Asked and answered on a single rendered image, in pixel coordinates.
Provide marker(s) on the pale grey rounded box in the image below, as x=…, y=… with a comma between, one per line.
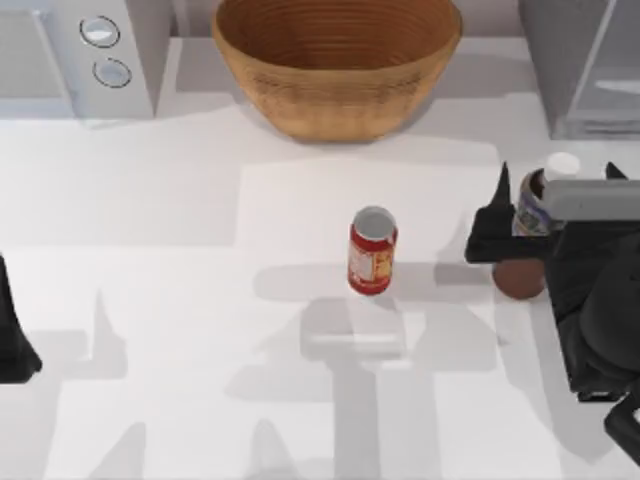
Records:
x=592, y=200

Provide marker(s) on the small round microwave knob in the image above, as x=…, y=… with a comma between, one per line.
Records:
x=112, y=73

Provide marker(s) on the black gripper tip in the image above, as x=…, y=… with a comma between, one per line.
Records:
x=15, y=340

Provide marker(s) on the pale microwave oven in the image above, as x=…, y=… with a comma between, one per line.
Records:
x=145, y=60

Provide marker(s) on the brown bottle with white cap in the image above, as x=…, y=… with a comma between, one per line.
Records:
x=532, y=212

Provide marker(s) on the grey cabinet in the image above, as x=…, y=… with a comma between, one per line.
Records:
x=555, y=75

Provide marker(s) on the brown woven basket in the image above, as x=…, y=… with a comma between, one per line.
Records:
x=335, y=95

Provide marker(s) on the red and white can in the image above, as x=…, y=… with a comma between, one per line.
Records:
x=372, y=250

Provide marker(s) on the large round microwave knob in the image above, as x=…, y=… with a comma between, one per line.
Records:
x=100, y=31

